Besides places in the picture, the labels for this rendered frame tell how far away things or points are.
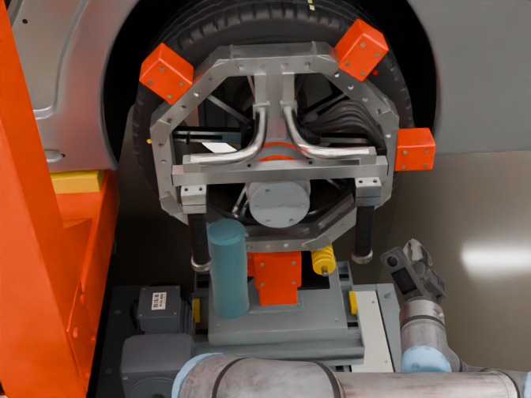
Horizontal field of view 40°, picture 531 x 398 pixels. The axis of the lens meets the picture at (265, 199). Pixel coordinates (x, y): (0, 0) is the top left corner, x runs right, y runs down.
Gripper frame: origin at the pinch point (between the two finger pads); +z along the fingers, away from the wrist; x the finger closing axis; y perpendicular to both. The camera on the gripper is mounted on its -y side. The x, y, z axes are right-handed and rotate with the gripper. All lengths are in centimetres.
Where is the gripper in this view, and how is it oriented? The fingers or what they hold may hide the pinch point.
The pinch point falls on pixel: (409, 242)
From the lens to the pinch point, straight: 168.6
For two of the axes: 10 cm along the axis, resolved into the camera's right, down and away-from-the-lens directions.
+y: 6.8, 6.1, 4.1
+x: 7.3, -4.8, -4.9
